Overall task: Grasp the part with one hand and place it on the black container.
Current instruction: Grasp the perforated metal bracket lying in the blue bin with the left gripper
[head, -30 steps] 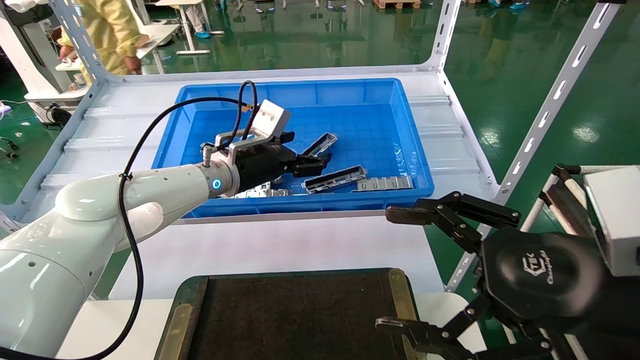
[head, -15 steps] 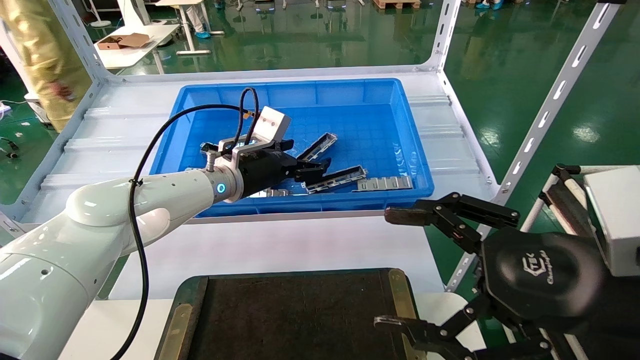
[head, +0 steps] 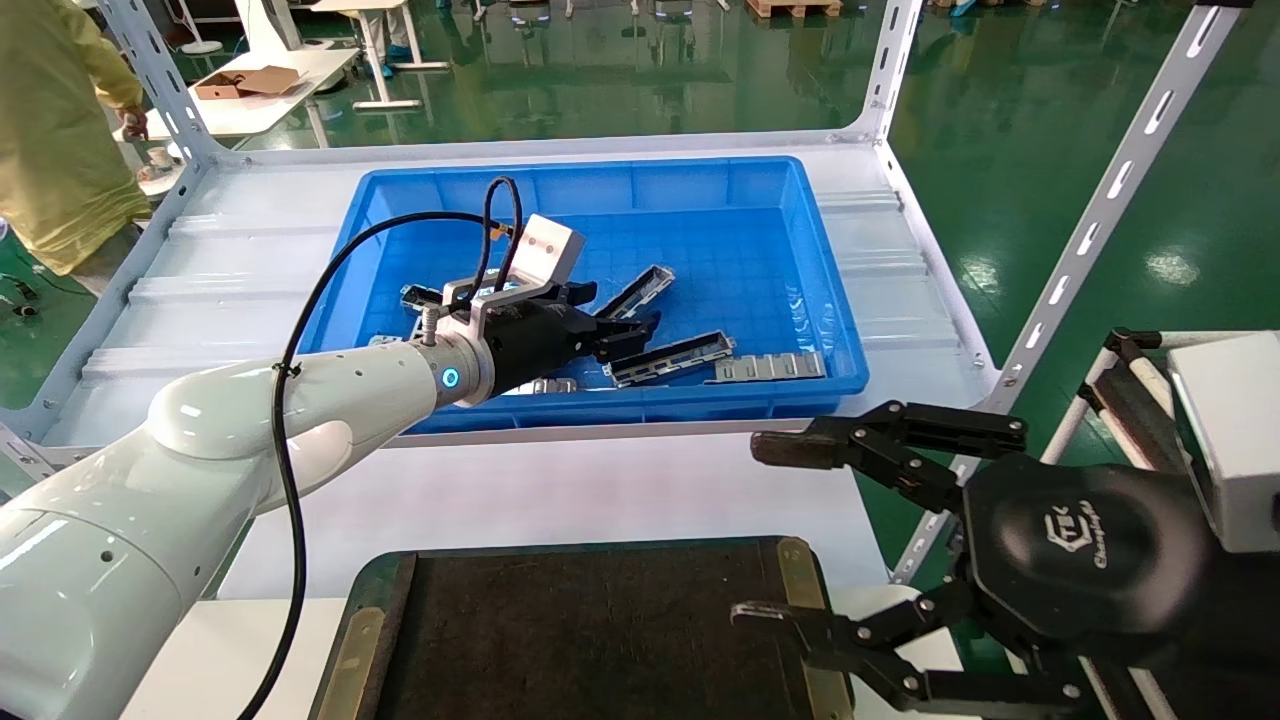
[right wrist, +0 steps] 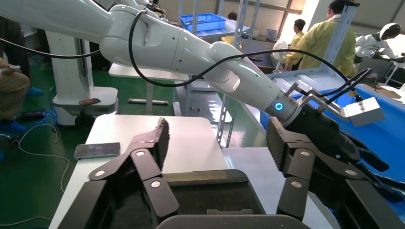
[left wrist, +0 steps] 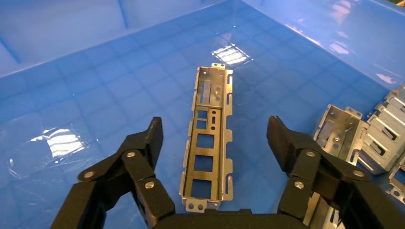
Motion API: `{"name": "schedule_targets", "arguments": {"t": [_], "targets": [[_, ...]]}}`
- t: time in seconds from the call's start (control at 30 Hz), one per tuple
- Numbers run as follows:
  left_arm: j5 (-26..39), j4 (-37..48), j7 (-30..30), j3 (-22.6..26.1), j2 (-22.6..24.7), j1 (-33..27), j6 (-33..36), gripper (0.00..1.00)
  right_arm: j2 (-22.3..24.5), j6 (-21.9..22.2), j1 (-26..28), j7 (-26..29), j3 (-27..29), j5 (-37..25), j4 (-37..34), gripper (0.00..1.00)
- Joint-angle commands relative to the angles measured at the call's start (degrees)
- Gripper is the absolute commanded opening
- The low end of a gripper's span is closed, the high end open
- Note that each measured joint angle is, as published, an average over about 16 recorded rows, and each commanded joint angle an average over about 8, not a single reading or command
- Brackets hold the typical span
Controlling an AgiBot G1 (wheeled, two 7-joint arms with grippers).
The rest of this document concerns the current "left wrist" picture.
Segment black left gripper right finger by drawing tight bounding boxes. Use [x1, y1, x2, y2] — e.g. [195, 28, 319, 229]
[266, 115, 405, 229]

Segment ridged flat silver metal part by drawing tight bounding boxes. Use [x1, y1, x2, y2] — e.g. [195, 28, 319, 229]
[357, 83, 405, 206]

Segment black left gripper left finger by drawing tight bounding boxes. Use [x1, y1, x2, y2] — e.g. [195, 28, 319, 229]
[50, 117, 176, 229]

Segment silver metal channel part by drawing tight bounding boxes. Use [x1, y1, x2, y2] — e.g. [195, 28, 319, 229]
[179, 63, 234, 212]

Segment clear plastic film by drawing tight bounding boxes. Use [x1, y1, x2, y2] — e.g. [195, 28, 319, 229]
[6, 125, 96, 181]

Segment blue plastic bin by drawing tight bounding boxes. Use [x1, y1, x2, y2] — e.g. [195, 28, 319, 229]
[0, 0, 405, 229]

